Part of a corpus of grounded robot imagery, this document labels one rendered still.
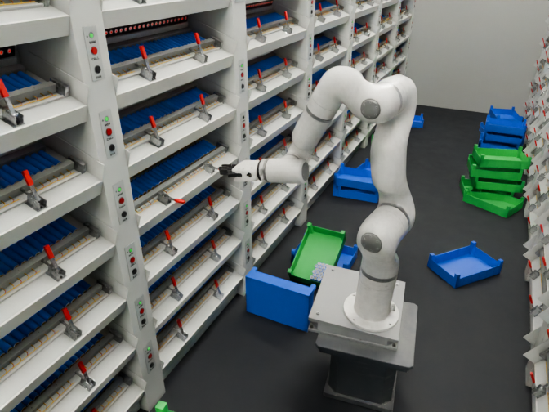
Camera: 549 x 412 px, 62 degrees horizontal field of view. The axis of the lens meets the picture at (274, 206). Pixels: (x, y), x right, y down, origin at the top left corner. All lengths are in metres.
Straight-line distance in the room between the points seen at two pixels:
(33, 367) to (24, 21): 0.81
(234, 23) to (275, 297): 1.10
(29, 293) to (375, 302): 1.00
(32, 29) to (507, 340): 2.01
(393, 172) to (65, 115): 0.85
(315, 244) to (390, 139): 1.19
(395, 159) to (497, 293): 1.31
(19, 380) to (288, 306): 1.08
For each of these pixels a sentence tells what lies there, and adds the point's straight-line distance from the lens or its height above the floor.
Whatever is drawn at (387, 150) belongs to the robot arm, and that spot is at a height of 0.96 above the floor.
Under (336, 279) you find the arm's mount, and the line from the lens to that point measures 1.77.
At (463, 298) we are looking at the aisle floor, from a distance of 2.38.
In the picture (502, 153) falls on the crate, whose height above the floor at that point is 0.27.
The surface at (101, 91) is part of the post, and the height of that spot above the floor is 1.13.
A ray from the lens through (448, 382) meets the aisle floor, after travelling 1.98.
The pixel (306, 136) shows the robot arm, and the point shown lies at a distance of 1.41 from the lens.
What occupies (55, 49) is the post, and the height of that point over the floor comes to 1.23.
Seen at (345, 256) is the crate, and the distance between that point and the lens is 2.50.
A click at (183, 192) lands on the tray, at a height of 0.72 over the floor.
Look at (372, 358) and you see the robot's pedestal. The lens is 1.59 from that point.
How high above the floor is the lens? 1.42
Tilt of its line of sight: 29 degrees down
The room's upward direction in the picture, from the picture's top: straight up
